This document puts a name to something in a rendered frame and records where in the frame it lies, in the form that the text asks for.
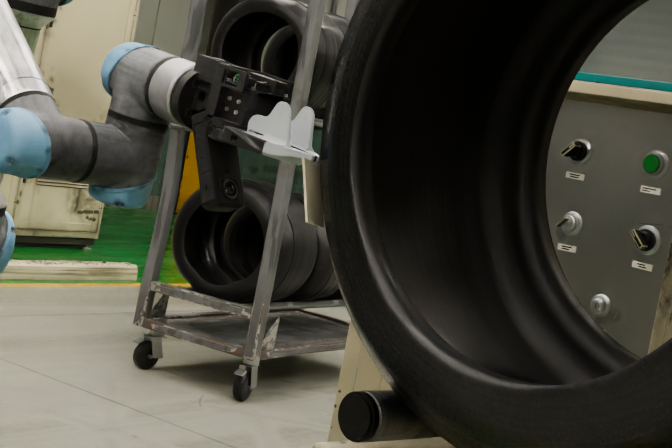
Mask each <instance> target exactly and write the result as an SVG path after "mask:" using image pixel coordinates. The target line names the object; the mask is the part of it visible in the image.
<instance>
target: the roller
mask: <svg viewBox="0 0 672 448"><path fill-rule="evenodd" d="M338 422H339V426H340V429H341V431H342V433H343V435H344V436H345V437H346V438H347V439H348V440H350V441H352V442H356V443H359V442H361V443H367V442H380V441H394V440H407V439H421V438H434V437H441V436H439V435H438V434H437V433H435V432H434V431H433V430H432V429H431V428H429V427H428V426H427V425H426V424H425V423H424V422H423V421H422V420H421V419H419V418H418V417H417V416H416V415H415V414H414V413H413V412H412V411H411V410H410V409H409V408H408V406H407V405H406V404H405V403H404V402H403V401H402V400H401V399H400V398H399V396H398V395H397V394H396V393H395V392H394V390H367V391H354V392H350V393H349V394H347V395H346V396H345V397H344V398H343V400H342V401H341V403H340V406H339V410H338Z"/></svg>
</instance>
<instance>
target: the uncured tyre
mask: <svg viewBox="0 0 672 448"><path fill-rule="evenodd" d="M647 1H649V0H360V1H359V3H358V5H357V7H356V9H355V11H354V14H353V16H352V18H351V20H350V23H349V25H348V28H347V30H346V33H345V35H344V38H343V41H342V43H341V46H340V49H339V52H338V56H337V59H336V62H335V66H334V69H333V73H332V77H331V81H330V85H329V90H328V94H327V100H326V105H325V111H324V118H323V126H322V136H321V152H320V183H321V198H322V208H323V216H324V223H325V229H326V235H327V241H328V246H329V251H330V256H331V260H332V264H333V268H334V272H335V276H336V279H337V283H338V286H339V289H340V292H341V295H342V298H343V301H344V303H345V306H346V309H347V311H348V314H349V316H350V318H351V321H352V323H353V325H354V327H355V330H356V332H357V334H358V336H359V338H360V340H361V341H362V343H363V345H364V347H365V349H366V351H367V352H368V354H369V356H370V357H371V359H372V361H373V362H374V364H375V365H376V367H377V369H378V370H379V371H380V373H381V374H382V376H383V377H384V379H385V380H386V381H387V383H388V384H389V385H390V387H391V388H392V389H393V390H394V392H395V393H396V394H397V395H398V396H399V398H400V399H401V400H402V401H403V402H404V403H405V404H406V405H407V406H408V408H409V409H410V410H411V411H412V412H413V413H414V414H415V415H416V416H417V417H418V418H419V419H421V420H422V421H423V422H424V423H425V424H426V425H427V426H428V427H429V428H431V429H432V430H433V431H434V432H435V433H437V434H438V435H439V436H441V437H442V438H443V439H445V440H446V441H447V442H449V443H450V444H452V445H453V446H454V447H456V448H672V338H671V339H669V340H668V341H667V342H666V343H664V344H663V345H661V346H660V347H659V348H657V349H656V350H654V351H653V352H651V353H650V354H648V355H647V356H645V357H643V358H640V357H638V356H637V355H635V354H633V353H632V352H630V351H629V350H627V349H626V348H624V347H623V346H622V345H620V344H619V343H618V342H617V341H615V340H614V339H613V338H612V337H611V336H609V335H608V334H607V333H606V332H605V331H604V330H603V329H602V328H601V327H600V326H599V325H598V324H597V323H596V322H595V321H594V319H593V318H592V317H591V316H590V315H589V313H588V312H587V311H586V310H585V308H584V307H583V306H582V304H581V303H580V301H579V300H578V298H577V297H576V295H575V293H574V292H573V290H572V288H571V287H570V285H569V283H568V281H567V279H566V277H565V275H564V272H563V270H562V268H561V265H560V263H559V260H558V258H557V255H556V252H555V249H554V245H553V242H552V238H551V233H550V228H549V223H548V216H547V208H546V167H547V158H548V152H549V146H550V141H551V137H552V133H553V129H554V126H555V122H556V119H557V116H558V113H559V110H560V108H561V105H562V103H563V100H564V98H565V96H566V94H567V92H568V90H569V88H570V86H571V84H572V82H573V80H574V78H575V76H576V75H577V73H578V71H579V70H580V68H581V67H582V65H583V64H584V62H585V61H586V59H587V58H588V56H589V55H590V54H591V52H592V51H593V50H594V49H595V47H596V46H597V45H598V44H599V43H600V41H601V40H602V39H603V38H604V37H605V36H606V35H607V34H608V33H609V32H610V31H611V30H612V29H613V28H614V27H615V26H616V25H617V24H618V23H619V22H620V21H622V20H623V19H624V18H625V17H626V16H627V15H629V14H630V13H631V12H633V11H634V10H635V9H637V8H638V7H639V6H641V5H642V4H644V3H645V2H647Z"/></svg>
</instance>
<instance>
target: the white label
mask: <svg viewBox="0 0 672 448"><path fill-rule="evenodd" d="M302 166H303V185H304V204H305V222H307V223H310V224H313V225H316V226H319V227H324V221H323V208H322V198H321V183H320V165H319V164H317V163H315V162H312V161H310V160H308V159H306V158H302Z"/></svg>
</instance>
